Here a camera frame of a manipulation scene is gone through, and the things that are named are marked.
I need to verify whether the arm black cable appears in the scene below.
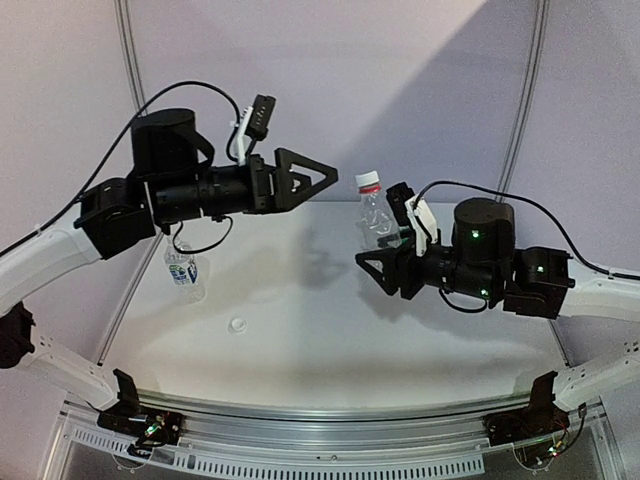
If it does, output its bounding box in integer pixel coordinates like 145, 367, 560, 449
414, 180, 640, 314
0, 80, 241, 256

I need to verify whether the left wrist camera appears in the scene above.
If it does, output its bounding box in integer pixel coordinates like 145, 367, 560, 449
227, 94, 276, 165

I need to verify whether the clear labelled water bottle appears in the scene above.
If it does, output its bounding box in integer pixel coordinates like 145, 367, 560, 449
163, 237, 205, 303

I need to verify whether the left aluminium wall post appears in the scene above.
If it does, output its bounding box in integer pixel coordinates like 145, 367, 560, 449
114, 0, 146, 110

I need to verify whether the aluminium wall post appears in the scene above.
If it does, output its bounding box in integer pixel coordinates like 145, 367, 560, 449
495, 0, 551, 202
114, 0, 146, 110

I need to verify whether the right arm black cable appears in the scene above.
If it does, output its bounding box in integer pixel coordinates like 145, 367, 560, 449
414, 180, 640, 314

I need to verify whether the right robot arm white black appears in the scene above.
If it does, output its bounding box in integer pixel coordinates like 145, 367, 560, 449
355, 197, 639, 322

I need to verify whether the right aluminium wall post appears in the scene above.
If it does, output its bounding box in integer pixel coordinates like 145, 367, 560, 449
495, 0, 551, 202

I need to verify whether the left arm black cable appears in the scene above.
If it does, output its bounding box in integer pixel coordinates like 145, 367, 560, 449
0, 80, 241, 256

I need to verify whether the crushed clear bottle red label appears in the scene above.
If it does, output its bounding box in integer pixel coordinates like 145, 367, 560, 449
355, 170, 401, 251

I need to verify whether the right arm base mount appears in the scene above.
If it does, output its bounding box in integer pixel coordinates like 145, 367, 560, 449
482, 396, 587, 473

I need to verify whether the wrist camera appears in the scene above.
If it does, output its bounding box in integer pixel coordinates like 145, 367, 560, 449
386, 182, 440, 257
227, 94, 276, 165

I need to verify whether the aluminium front rail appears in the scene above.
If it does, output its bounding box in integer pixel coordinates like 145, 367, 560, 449
57, 394, 609, 479

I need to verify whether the white bottle cap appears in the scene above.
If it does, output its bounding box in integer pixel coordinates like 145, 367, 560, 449
228, 317, 247, 333

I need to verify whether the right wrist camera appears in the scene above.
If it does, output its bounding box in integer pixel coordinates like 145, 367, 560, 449
386, 182, 440, 257

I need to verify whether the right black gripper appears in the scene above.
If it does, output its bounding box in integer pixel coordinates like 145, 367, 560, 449
354, 228, 497, 302

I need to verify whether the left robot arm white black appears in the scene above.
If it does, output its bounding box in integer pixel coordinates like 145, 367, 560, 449
1, 108, 338, 434

